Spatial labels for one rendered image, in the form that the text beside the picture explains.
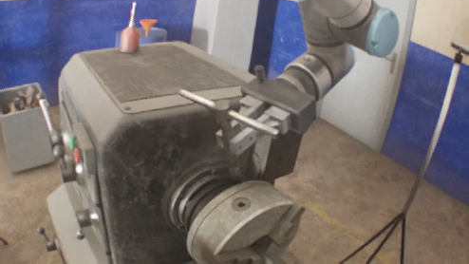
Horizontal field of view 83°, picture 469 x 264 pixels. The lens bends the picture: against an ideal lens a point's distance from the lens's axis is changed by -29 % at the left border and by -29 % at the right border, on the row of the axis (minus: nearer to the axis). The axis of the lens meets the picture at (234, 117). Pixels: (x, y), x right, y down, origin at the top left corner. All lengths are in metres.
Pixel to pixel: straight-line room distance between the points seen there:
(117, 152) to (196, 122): 0.19
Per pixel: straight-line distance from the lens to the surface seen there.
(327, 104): 4.35
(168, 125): 0.71
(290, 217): 0.73
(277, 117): 0.58
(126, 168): 0.71
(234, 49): 4.37
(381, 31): 0.56
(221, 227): 0.67
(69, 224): 1.20
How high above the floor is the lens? 1.62
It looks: 24 degrees down
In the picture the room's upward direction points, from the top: 8 degrees clockwise
